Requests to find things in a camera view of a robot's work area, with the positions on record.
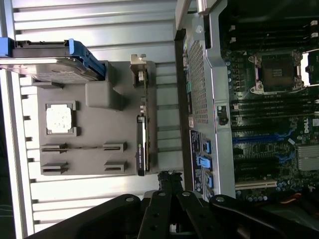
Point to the silver chipset heatsink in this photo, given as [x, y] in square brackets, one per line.
[309, 156]

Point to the blue expansion slot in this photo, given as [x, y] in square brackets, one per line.
[256, 138]

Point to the silver hard disk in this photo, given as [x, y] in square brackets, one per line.
[49, 69]

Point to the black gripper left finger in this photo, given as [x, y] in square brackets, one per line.
[159, 214]

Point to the silver CPU chip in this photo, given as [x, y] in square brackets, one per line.
[59, 118]

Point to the CPU socket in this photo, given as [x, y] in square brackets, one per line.
[276, 72]

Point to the green RAM stick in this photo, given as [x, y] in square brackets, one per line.
[82, 148]

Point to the silver socket cover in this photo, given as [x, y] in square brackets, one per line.
[304, 72]

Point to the open dark PC case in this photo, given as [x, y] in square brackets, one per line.
[214, 49]

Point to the grey parts rack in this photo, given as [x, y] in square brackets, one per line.
[94, 124]

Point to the black RAM slot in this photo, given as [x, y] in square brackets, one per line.
[274, 37]
[274, 31]
[274, 42]
[274, 25]

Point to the white expansion slot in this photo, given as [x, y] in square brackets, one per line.
[256, 184]

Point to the green motherboard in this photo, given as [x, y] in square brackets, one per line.
[264, 149]

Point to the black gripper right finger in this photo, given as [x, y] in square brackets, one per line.
[194, 214]

